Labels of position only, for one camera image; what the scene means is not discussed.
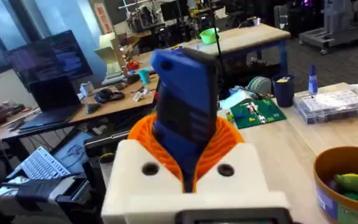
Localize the white orange right gripper right finger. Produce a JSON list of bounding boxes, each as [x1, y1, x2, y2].
[[193, 116, 270, 194]]

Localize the white orange right gripper left finger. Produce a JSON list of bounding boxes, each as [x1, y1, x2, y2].
[[101, 114, 186, 224]]

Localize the wooden desk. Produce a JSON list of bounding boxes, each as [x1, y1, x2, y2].
[[0, 73, 160, 146]]

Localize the green board with blocks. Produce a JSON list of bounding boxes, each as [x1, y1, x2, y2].
[[229, 98, 287, 130]]

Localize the black computer mouse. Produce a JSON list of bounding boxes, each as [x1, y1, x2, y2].
[[85, 103, 102, 114]]

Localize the black headphones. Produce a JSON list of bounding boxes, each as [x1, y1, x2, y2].
[[93, 88, 126, 105]]

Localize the teal cup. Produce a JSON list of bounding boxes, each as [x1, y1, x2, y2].
[[139, 68, 152, 86]]

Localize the grey tape roll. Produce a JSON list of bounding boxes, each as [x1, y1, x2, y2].
[[246, 76, 273, 96]]

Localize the dark blue cup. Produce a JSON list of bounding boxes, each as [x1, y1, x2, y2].
[[271, 74, 296, 108]]

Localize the white keyboard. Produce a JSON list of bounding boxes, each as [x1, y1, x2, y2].
[[19, 146, 71, 181]]

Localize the black laptop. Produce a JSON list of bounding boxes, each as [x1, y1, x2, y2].
[[18, 75, 84, 132]]

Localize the brown tub with toys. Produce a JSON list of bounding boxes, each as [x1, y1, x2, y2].
[[313, 146, 358, 224]]

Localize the clear plastic parts box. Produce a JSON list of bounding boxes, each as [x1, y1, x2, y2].
[[293, 88, 358, 125]]

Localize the wooden table with blue legs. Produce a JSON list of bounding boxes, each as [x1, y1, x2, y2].
[[135, 22, 292, 78]]

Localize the green plastic bowl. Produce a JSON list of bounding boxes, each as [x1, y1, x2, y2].
[[199, 27, 221, 45]]

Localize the dark computer monitor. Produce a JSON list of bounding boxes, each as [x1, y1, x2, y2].
[[4, 29, 94, 88]]

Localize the grey wheeled cart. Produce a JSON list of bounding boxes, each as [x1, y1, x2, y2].
[[298, 0, 358, 56]]

